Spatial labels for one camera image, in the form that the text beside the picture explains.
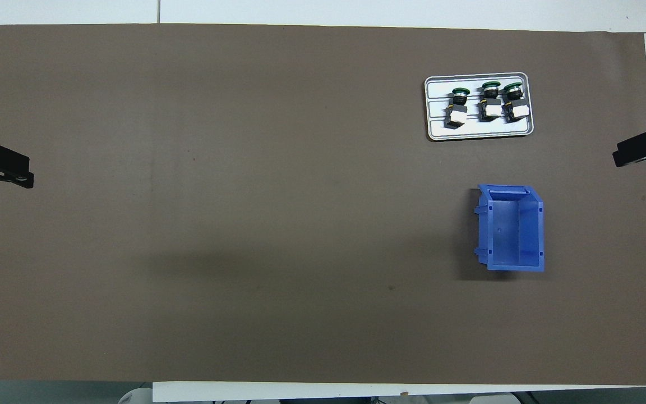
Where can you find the green push button switch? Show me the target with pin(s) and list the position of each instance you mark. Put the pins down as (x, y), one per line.
(457, 109)
(490, 104)
(515, 104)

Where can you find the blue plastic storage bin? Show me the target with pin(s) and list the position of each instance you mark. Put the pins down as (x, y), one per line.
(511, 230)

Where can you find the silver metal tray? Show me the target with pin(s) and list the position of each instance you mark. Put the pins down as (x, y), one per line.
(469, 131)

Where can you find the brown table mat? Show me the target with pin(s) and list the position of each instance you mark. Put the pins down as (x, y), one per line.
(244, 224)

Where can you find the white rounded object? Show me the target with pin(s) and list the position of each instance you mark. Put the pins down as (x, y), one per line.
(135, 395)

